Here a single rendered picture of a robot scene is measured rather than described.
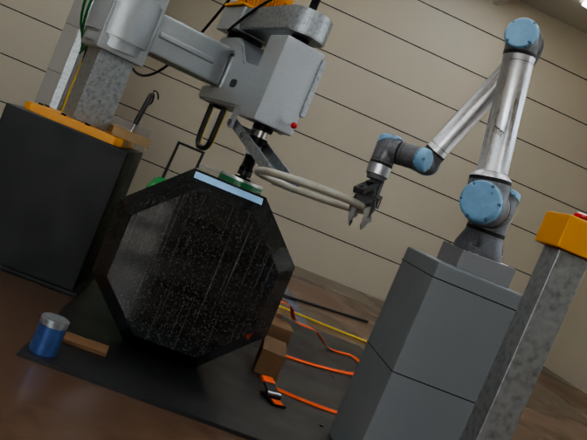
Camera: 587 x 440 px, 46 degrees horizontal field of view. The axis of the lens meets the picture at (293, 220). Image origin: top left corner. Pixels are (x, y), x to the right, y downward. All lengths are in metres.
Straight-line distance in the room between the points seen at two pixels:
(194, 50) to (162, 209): 1.19
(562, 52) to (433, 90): 1.69
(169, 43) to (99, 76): 0.40
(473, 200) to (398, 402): 0.77
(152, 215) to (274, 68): 0.91
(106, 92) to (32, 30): 4.96
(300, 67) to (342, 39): 5.19
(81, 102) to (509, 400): 2.58
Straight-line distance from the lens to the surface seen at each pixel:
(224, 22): 4.04
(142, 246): 2.87
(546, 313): 1.71
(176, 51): 3.75
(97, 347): 2.82
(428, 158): 2.65
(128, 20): 3.59
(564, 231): 1.68
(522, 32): 2.62
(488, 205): 2.48
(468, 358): 2.60
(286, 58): 3.26
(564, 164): 9.32
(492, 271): 2.66
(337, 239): 8.43
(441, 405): 2.63
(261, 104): 3.22
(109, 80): 3.65
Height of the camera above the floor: 0.90
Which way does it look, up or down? 3 degrees down
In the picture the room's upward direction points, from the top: 23 degrees clockwise
